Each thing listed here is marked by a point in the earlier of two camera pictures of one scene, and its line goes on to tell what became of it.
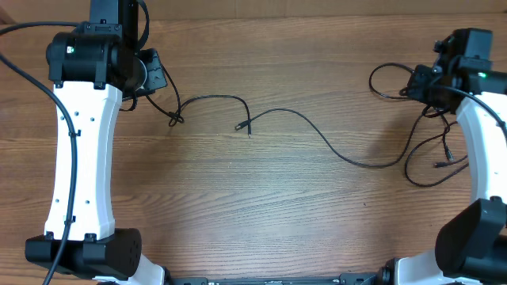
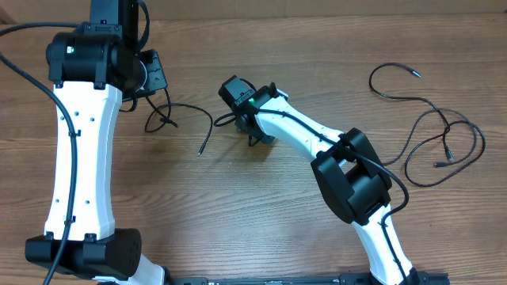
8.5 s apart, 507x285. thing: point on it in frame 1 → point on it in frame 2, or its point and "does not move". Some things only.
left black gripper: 158,78 does not move
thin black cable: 180,119 → 169,116
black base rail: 344,279 does not move
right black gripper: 414,89 → 250,128
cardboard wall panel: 77,11 does not move
